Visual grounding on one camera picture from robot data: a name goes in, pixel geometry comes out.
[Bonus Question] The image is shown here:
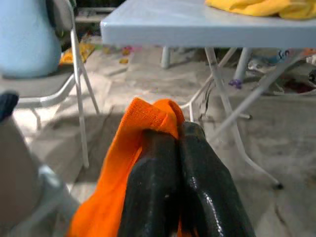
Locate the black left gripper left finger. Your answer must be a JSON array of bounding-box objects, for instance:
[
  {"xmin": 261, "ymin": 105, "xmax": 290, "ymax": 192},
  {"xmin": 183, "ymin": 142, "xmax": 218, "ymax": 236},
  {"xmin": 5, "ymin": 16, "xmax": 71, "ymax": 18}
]
[{"xmin": 118, "ymin": 128, "xmax": 184, "ymax": 237}]

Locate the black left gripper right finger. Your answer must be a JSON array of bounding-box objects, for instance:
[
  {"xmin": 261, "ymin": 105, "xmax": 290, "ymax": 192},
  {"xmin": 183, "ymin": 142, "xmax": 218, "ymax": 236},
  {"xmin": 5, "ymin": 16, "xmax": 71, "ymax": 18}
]
[{"xmin": 177, "ymin": 121, "xmax": 256, "ymax": 237}]

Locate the orange garment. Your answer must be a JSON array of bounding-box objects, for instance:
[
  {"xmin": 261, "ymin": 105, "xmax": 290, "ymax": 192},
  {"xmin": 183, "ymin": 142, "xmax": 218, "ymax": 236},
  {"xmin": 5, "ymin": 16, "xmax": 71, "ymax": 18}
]
[{"xmin": 66, "ymin": 97, "xmax": 198, "ymax": 237}]

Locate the yellow shirt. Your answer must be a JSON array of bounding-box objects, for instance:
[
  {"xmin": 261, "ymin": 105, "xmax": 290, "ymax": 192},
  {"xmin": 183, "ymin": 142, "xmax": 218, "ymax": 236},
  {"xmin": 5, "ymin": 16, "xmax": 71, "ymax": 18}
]
[{"xmin": 204, "ymin": 0, "xmax": 316, "ymax": 20}]

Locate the small purple toy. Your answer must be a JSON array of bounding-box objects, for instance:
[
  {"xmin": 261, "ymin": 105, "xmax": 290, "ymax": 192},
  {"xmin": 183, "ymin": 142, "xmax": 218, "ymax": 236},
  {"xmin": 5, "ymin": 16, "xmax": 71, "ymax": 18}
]
[{"xmin": 228, "ymin": 78, "xmax": 244, "ymax": 89}]

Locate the yellow toy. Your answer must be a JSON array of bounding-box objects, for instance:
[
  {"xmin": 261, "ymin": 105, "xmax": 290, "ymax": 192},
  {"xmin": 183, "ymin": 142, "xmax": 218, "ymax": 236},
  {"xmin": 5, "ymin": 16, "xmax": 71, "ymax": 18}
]
[{"xmin": 59, "ymin": 40, "xmax": 96, "ymax": 64}]

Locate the grey folding table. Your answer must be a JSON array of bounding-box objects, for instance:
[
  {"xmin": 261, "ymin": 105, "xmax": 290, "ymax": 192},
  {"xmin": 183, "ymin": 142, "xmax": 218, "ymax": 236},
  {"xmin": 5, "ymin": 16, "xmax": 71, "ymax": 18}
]
[{"xmin": 100, "ymin": 0, "xmax": 316, "ymax": 190}]

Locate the colourful baby bouncer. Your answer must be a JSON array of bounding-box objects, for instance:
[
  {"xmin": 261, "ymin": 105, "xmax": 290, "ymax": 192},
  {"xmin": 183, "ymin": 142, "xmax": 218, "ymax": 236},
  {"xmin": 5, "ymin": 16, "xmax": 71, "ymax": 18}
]
[{"xmin": 248, "ymin": 48, "xmax": 316, "ymax": 96}]

